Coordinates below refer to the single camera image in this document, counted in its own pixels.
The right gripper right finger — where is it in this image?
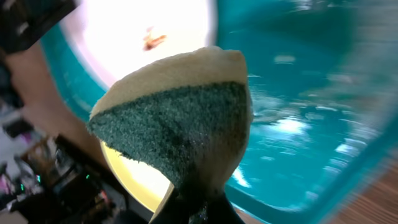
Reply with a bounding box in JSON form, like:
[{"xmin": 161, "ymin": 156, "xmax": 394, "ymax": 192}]
[{"xmin": 206, "ymin": 191, "xmax": 244, "ymax": 224}]

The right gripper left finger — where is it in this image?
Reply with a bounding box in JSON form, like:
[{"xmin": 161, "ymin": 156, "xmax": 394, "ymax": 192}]
[{"xmin": 149, "ymin": 184, "xmax": 199, "ymax": 224}]

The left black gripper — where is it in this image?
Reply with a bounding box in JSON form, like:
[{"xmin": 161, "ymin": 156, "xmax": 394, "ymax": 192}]
[{"xmin": 1, "ymin": 0, "xmax": 77, "ymax": 54}]

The green and yellow sponge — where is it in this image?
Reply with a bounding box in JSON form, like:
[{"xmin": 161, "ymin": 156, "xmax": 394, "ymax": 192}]
[{"xmin": 87, "ymin": 47, "xmax": 252, "ymax": 200}]

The white plate with red stain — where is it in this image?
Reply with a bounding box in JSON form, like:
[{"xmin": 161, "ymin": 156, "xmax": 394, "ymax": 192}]
[{"xmin": 60, "ymin": 0, "xmax": 217, "ymax": 89}]

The teal plastic serving tray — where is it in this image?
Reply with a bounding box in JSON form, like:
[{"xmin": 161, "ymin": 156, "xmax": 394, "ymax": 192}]
[{"xmin": 41, "ymin": 1, "xmax": 397, "ymax": 223}]

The yellow plate with crumbs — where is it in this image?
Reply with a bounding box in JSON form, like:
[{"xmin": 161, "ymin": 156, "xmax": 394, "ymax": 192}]
[{"xmin": 100, "ymin": 141, "xmax": 170, "ymax": 212}]

